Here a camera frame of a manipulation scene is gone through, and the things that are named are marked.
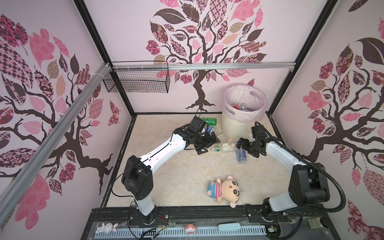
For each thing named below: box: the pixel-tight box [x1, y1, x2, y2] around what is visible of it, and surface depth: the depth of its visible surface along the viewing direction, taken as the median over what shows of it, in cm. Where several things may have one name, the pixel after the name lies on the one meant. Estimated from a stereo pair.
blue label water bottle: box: [236, 145, 248, 165], surface depth 93 cm
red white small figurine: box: [184, 223, 197, 235], surface depth 67 cm
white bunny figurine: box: [95, 222, 119, 234], surface depth 70 cm
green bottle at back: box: [202, 117, 217, 126], surface depth 112 cm
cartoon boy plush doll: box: [207, 176, 241, 208], surface depth 77 cm
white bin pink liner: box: [221, 83, 267, 140], surface depth 97 cm
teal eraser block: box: [218, 223, 241, 232], surface depth 69 cm
